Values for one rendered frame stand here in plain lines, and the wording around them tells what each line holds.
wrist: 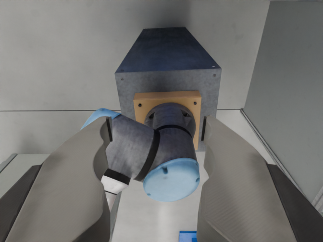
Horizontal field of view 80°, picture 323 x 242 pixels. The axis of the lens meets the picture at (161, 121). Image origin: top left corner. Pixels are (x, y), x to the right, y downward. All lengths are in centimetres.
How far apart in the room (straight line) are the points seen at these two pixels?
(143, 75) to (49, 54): 130
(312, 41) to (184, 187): 98
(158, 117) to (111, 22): 116
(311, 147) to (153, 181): 91
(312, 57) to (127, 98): 90
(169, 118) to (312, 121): 80
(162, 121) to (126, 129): 14
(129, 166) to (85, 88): 144
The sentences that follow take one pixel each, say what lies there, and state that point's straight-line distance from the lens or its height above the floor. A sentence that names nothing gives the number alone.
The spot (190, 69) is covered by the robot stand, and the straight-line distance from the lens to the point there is 57.
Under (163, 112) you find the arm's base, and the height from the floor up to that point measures 109.
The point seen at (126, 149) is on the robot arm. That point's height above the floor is 126.
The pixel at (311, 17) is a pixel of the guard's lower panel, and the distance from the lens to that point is 125.
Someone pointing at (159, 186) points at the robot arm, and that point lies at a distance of 40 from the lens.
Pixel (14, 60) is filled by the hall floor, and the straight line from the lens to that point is 196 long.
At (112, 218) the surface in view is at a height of 71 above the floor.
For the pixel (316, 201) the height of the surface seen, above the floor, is 97.
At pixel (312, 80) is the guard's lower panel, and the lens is 117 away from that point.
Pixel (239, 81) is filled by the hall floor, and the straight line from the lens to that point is 175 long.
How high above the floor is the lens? 153
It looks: 58 degrees down
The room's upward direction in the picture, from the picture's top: 180 degrees counter-clockwise
